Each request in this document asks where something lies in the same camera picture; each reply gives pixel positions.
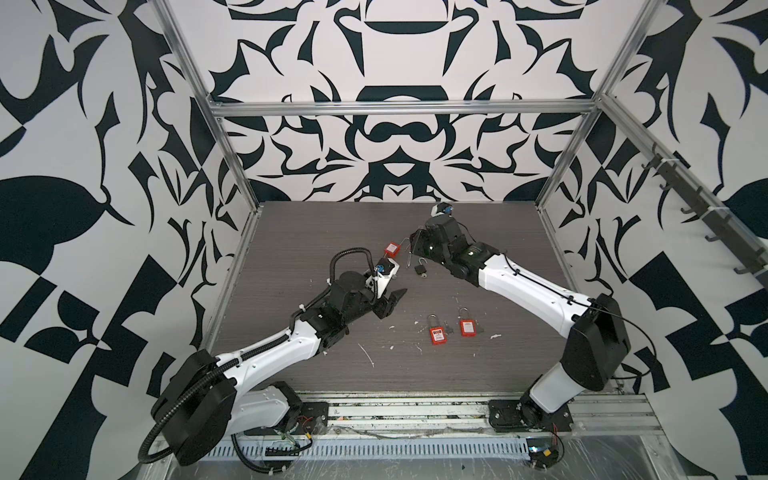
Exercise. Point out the white cable duct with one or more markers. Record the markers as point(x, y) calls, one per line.
point(392, 449)

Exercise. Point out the black padlock right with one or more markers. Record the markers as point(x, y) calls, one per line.
point(420, 268)

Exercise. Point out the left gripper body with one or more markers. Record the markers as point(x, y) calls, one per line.
point(381, 293)

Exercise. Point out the aluminium cage frame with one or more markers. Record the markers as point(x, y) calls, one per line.
point(342, 116)

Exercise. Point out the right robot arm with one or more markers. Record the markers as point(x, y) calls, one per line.
point(594, 329)

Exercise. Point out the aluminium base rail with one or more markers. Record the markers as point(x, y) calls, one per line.
point(463, 412)

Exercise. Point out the red padlock long shackle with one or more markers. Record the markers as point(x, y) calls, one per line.
point(467, 324)

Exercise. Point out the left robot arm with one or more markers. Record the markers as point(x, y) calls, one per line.
point(211, 397)

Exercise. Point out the grey hook rack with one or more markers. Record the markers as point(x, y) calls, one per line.
point(701, 204)

